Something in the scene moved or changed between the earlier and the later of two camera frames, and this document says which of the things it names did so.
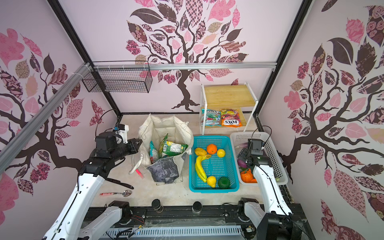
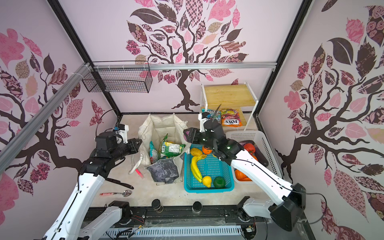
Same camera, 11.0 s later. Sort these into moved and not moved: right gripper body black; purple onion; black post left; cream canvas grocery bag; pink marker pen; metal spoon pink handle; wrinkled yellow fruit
Moved: purple onion; wrinkled yellow fruit; right gripper body black
Not moved: pink marker pen; cream canvas grocery bag; metal spoon pink handle; black post left
